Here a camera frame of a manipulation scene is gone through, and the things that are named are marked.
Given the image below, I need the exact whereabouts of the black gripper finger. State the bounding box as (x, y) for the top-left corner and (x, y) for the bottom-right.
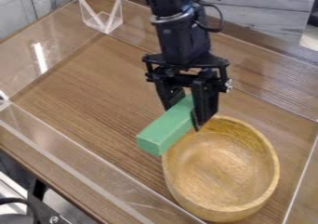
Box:
(155, 81), (186, 110)
(192, 80), (220, 131)

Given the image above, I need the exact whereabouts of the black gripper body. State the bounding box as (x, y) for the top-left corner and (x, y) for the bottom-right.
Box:
(142, 53), (233, 94)

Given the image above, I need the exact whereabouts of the green rectangular block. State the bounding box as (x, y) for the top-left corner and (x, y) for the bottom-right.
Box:
(137, 95), (194, 156)

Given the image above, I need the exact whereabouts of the brown wooden bowl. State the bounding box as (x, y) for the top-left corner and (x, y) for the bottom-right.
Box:
(162, 116), (280, 223)

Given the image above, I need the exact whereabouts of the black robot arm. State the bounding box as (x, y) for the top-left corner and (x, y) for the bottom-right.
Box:
(142, 0), (232, 128)

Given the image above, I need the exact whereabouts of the black metal table leg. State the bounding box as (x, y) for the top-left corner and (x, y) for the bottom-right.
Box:
(27, 178), (71, 224)

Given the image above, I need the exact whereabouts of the clear acrylic corner bracket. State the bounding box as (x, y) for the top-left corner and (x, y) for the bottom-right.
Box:
(79, 0), (123, 34)

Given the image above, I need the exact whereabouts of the clear acrylic front wall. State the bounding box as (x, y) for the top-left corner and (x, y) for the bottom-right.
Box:
(0, 91), (205, 224)

